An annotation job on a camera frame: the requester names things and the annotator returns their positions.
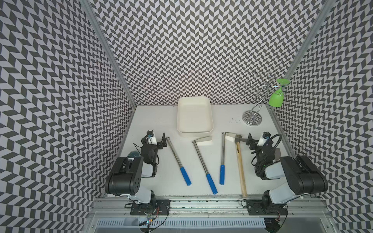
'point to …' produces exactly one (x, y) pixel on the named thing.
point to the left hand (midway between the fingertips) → (156, 133)
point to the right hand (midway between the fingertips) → (256, 136)
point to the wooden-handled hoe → (238, 139)
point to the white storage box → (194, 118)
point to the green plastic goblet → (277, 100)
